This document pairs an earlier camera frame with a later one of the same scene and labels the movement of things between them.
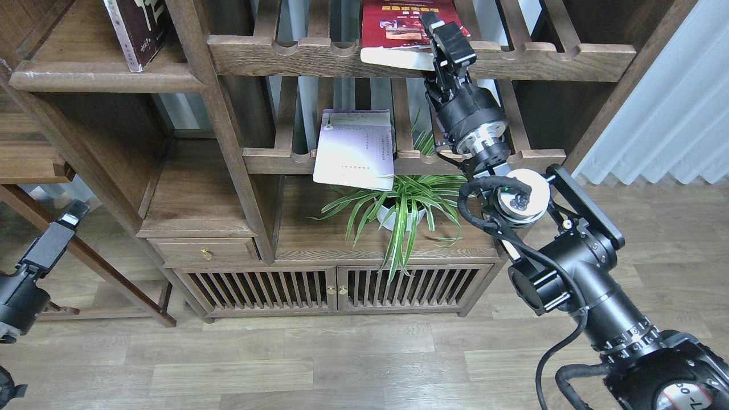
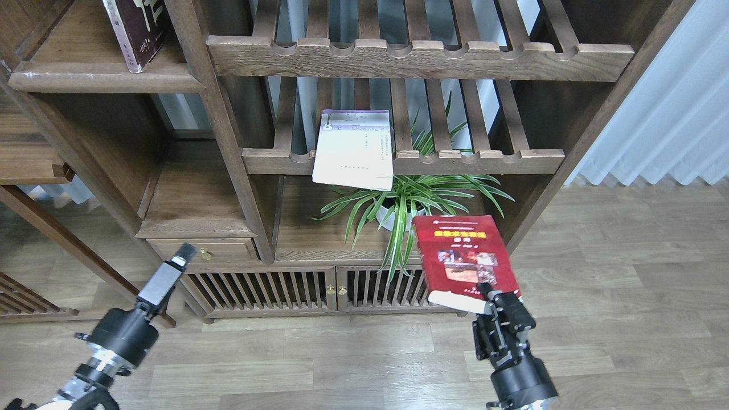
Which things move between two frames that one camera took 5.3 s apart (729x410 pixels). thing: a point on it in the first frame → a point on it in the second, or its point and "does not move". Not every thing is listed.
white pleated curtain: [676, 122] does not move
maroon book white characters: [141, 27] does not move
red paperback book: [394, 37] → [457, 253]
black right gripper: [471, 121] → [527, 381]
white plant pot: [386, 217] does not move
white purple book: [355, 148] does not move
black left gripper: [21, 298] → [126, 336]
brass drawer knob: [205, 254] does not move
